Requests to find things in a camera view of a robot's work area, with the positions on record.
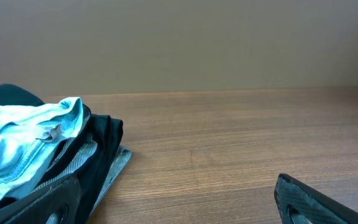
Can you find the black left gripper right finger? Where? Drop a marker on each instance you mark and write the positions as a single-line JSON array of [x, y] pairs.
[[299, 203]]

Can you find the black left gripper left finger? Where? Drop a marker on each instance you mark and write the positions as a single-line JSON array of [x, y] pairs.
[[61, 197]]

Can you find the light blue crumpled garment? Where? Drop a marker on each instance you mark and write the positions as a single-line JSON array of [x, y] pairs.
[[29, 136]]

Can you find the grey folded garment in pile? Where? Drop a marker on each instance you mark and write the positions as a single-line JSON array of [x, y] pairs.
[[95, 156]]

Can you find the black folded garment in pile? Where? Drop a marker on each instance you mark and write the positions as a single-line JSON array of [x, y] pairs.
[[88, 144]]

